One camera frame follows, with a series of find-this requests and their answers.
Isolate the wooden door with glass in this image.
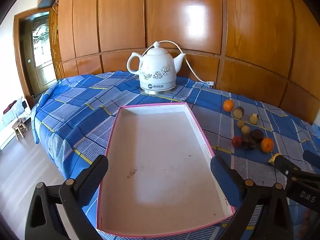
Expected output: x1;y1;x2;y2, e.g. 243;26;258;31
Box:
13;8;57;107

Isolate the small tan round fruit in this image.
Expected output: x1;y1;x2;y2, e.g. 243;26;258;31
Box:
237;120;245;129

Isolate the orange tangerine with stem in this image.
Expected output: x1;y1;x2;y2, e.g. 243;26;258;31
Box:
223;99;234;113

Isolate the yellow fruit piece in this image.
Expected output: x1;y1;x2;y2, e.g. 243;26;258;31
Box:
268;153;280;165

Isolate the white sofa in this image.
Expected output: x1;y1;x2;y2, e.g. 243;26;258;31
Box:
1;97;31;150

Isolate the dark brown passion fruit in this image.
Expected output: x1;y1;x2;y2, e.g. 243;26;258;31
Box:
250;129;264;144

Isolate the white pink-rimmed tray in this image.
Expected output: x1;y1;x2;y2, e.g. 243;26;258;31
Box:
97;102;235;238

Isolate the white kettle power cord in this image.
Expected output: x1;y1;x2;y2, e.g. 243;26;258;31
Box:
142;39;215;86

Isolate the blue plaid tablecloth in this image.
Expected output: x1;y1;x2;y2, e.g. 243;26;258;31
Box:
30;70;320;240

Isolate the small red tomato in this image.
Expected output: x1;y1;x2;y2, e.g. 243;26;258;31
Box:
232;136;242;147

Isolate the white ceramic electric kettle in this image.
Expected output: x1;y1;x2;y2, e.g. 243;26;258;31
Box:
126;41;185;94

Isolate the cut pale fruit dark skin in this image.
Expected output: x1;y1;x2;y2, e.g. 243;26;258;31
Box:
232;106;244;120

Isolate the small wooden stool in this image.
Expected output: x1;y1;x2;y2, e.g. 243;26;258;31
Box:
12;118;28;141

